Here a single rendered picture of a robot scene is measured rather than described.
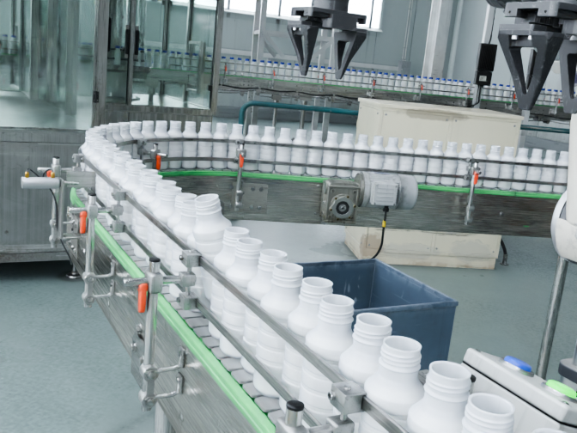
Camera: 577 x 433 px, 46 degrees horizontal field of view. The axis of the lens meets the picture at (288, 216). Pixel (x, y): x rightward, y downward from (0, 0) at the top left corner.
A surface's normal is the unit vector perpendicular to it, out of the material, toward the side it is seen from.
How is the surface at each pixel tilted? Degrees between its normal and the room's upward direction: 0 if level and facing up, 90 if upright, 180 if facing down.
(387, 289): 90
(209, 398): 90
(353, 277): 90
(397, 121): 90
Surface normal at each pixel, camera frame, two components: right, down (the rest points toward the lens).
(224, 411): -0.89, 0.02
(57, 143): 0.45, 0.25
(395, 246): 0.16, 0.23
